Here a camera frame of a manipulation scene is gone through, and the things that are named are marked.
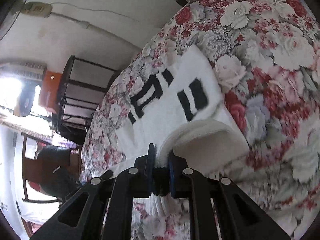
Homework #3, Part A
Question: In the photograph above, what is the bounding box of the black metal shelf rack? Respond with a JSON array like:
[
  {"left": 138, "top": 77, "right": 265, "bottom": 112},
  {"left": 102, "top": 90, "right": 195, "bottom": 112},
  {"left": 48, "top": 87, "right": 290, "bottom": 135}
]
[{"left": 52, "top": 55, "right": 120, "bottom": 145}]

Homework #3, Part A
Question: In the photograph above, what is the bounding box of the orange box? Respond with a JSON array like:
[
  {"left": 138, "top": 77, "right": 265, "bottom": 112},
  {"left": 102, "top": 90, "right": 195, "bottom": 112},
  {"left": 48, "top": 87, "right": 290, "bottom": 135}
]
[{"left": 38, "top": 70, "right": 62, "bottom": 114}]

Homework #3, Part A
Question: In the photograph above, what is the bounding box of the floral red white bedspread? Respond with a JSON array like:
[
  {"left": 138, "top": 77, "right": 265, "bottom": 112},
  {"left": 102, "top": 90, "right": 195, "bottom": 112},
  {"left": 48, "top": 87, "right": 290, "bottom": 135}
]
[{"left": 80, "top": 0, "right": 319, "bottom": 239}]

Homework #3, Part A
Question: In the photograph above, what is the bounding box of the white sock striped cuff lying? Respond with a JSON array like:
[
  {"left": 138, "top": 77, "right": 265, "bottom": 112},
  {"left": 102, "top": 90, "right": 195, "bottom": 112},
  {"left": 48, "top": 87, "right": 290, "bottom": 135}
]
[{"left": 116, "top": 67, "right": 177, "bottom": 160}]

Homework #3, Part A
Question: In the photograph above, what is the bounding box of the white sock black striped cuff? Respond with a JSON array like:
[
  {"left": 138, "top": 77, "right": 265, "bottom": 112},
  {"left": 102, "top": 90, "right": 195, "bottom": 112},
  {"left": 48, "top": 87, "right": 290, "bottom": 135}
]
[{"left": 146, "top": 44, "right": 251, "bottom": 218}]

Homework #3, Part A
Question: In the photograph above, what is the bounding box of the dark clothing on chair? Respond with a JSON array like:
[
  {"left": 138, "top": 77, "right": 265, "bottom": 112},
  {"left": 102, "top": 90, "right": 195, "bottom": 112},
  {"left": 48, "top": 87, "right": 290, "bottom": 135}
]
[{"left": 36, "top": 145, "right": 77, "bottom": 201}]

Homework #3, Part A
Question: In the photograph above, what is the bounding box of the wooden chair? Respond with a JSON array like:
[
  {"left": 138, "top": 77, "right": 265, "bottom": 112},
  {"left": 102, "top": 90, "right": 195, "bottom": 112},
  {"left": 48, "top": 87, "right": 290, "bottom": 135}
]
[{"left": 21, "top": 132, "right": 81, "bottom": 204}]

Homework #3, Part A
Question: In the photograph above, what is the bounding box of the white wall conduit pipe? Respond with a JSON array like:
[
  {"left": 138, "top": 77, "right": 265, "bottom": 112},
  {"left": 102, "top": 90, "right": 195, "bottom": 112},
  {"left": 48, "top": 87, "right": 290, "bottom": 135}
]
[{"left": 49, "top": 12, "right": 140, "bottom": 51}]

